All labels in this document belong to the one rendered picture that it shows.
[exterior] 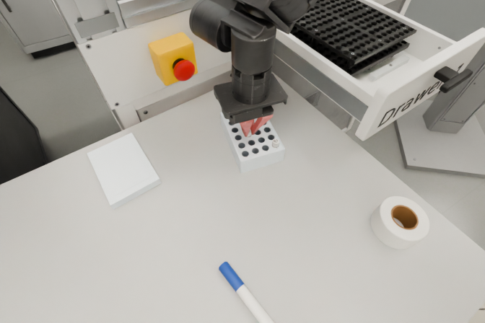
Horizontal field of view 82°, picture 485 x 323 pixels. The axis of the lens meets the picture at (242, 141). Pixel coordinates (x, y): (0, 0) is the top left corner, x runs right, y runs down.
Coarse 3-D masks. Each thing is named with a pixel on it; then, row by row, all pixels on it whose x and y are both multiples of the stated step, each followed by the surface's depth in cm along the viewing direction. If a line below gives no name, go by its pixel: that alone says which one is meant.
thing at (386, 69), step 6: (396, 60) 57; (402, 60) 57; (408, 60) 58; (384, 66) 56; (390, 66) 56; (396, 66) 56; (372, 72) 54; (378, 72) 54; (384, 72) 55; (372, 78) 54; (378, 78) 55
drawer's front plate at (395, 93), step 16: (480, 32) 49; (448, 48) 46; (464, 48) 46; (432, 64) 43; (448, 64) 47; (464, 64) 53; (400, 80) 41; (416, 80) 42; (432, 80) 47; (384, 96) 40; (400, 96) 43; (416, 96) 48; (368, 112) 43; (384, 112) 44; (400, 112) 49; (368, 128) 45
